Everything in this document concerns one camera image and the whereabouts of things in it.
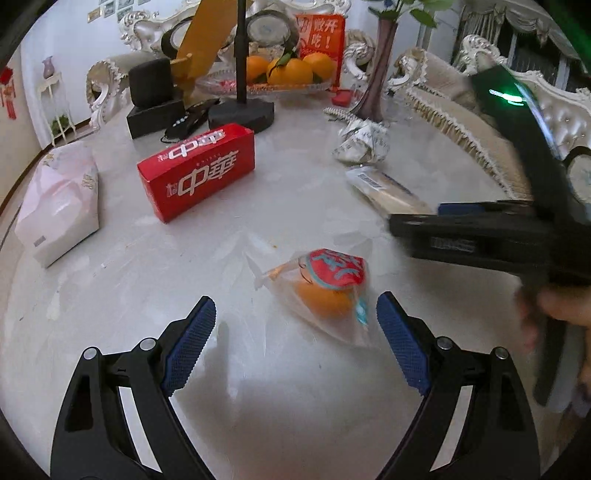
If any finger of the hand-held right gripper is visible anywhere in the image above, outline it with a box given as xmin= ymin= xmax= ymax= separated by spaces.
xmin=436 ymin=200 xmax=539 ymax=217
xmin=388 ymin=213 xmax=550 ymax=274

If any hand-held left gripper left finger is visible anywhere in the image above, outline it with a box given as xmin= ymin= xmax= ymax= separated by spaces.
xmin=50 ymin=295 xmax=218 ymax=480

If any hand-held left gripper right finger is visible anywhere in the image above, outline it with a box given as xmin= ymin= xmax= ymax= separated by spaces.
xmin=374 ymin=291 xmax=541 ymax=480

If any white packet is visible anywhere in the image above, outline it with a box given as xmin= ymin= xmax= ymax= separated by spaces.
xmin=346 ymin=166 xmax=435 ymax=217

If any bagged orange with red label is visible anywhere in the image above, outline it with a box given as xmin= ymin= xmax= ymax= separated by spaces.
xmin=254 ymin=248 xmax=372 ymax=348

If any person's right hand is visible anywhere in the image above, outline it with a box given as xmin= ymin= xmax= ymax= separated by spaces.
xmin=517 ymin=284 xmax=591 ymax=352

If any white ornate tufted sofa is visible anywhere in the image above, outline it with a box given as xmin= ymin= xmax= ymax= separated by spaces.
xmin=388 ymin=34 xmax=591 ymax=204

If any crumpled printed paper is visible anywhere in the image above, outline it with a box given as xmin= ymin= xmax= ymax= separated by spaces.
xmin=331 ymin=117 xmax=391 ymax=165

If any grey draped curtain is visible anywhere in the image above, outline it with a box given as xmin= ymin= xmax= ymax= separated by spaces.
xmin=457 ymin=0 xmax=591 ymax=88

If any red carton box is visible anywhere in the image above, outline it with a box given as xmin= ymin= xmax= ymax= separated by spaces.
xmin=137 ymin=123 xmax=256 ymax=224

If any tall purple glass vase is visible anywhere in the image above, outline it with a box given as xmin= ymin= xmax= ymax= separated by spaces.
xmin=355 ymin=16 xmax=399 ymax=123

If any green leafy plant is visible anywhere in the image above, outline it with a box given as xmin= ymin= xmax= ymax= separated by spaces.
xmin=365 ymin=0 xmax=458 ymax=29

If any white tissue pack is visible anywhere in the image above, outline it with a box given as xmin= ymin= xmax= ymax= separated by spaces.
xmin=14 ymin=141 xmax=100 ymax=268

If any orange fruit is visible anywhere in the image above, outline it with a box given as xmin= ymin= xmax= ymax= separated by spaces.
xmin=246 ymin=55 xmax=271 ymax=85
xmin=267 ymin=58 xmax=315 ymax=87
xmin=302 ymin=52 xmax=336 ymax=84

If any black remote control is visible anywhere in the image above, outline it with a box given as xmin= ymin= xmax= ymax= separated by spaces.
xmin=161 ymin=98 xmax=221 ymax=143

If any red printed sign card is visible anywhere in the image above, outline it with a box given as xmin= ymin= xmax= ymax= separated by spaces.
xmin=295 ymin=14 xmax=347 ymax=88

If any flat black box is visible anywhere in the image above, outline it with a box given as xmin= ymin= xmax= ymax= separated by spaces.
xmin=127 ymin=98 xmax=186 ymax=140

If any black stand with pole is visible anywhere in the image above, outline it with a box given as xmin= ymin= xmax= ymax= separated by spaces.
xmin=208 ymin=0 xmax=276 ymax=134

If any clear glass fruit tray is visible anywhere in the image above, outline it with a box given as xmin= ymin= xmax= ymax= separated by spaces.
xmin=196 ymin=65 xmax=334 ymax=99

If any white blue decorative plate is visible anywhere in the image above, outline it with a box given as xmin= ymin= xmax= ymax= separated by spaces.
xmin=247 ymin=11 xmax=300 ymax=47

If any black cube speaker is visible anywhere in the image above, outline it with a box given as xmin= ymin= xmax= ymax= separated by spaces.
xmin=128 ymin=58 xmax=176 ymax=108

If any white small side table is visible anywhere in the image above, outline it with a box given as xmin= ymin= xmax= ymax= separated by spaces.
xmin=36 ymin=73 xmax=75 ymax=139

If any yellow wooden board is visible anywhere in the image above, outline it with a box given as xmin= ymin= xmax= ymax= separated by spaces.
xmin=170 ymin=0 xmax=254 ymax=104

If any dark rimmed decorative plate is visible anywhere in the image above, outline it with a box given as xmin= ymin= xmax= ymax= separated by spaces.
xmin=161 ymin=18 xmax=199 ymax=58

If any red knot wall hanging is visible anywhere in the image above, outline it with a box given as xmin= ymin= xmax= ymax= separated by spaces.
xmin=0 ymin=67 xmax=17 ymax=121

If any cluster of wall picture frames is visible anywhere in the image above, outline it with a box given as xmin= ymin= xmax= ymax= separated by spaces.
xmin=88 ymin=0 xmax=151 ymax=23

